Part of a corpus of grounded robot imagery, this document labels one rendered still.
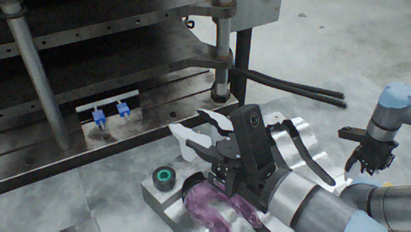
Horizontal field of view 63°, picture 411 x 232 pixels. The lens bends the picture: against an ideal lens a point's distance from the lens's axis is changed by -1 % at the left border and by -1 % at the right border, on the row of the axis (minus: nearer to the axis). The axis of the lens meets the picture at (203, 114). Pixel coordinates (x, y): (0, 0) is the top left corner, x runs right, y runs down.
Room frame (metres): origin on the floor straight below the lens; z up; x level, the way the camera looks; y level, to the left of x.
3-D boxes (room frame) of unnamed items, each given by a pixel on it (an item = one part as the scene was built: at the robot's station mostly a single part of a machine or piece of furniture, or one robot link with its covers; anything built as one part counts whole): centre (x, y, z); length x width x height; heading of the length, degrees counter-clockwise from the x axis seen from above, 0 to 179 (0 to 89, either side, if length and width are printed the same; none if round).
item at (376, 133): (0.66, -0.49, 1.23); 0.08 x 0.08 x 0.05
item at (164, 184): (0.72, 0.13, 0.93); 0.08 x 0.08 x 0.04
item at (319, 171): (0.84, -0.33, 0.92); 0.35 x 0.16 x 0.09; 27
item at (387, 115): (0.65, -0.49, 1.31); 0.09 x 0.08 x 0.11; 68
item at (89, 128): (1.33, 0.52, 0.87); 0.50 x 0.27 x 0.17; 27
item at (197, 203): (0.62, -0.05, 0.90); 0.26 x 0.18 x 0.08; 44
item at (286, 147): (0.86, -0.33, 0.87); 0.50 x 0.26 x 0.14; 27
